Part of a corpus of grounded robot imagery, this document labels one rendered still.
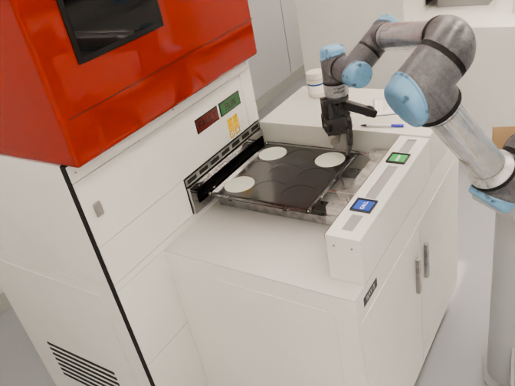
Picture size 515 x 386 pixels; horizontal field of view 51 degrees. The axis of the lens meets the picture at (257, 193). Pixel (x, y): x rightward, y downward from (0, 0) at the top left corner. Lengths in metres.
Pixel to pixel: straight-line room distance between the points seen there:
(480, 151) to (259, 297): 0.69
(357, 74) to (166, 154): 0.59
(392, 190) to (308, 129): 0.52
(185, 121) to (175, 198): 0.24
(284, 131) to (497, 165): 0.81
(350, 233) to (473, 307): 1.28
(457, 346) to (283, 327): 0.99
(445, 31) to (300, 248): 0.69
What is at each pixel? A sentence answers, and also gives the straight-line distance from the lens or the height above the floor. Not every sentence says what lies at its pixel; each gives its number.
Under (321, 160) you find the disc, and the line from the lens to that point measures 1.78.
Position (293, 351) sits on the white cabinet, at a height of 0.56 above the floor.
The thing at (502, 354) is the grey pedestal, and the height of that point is 0.17.
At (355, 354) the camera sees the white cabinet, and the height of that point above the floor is 0.63.
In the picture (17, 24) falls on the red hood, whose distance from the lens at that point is 1.25.
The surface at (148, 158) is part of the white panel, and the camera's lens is 1.55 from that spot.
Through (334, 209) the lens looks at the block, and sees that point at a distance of 1.51.
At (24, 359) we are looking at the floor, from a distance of 2.85.
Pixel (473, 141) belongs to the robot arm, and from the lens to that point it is 1.33.
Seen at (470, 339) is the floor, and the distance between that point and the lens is 2.39.
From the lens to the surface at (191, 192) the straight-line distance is 1.69.
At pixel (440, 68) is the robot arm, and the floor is 1.33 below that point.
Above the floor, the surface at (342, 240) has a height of 0.95.
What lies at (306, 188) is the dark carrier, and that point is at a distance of 1.64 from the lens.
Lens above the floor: 1.74
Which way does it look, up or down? 30 degrees down
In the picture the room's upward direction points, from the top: 12 degrees counter-clockwise
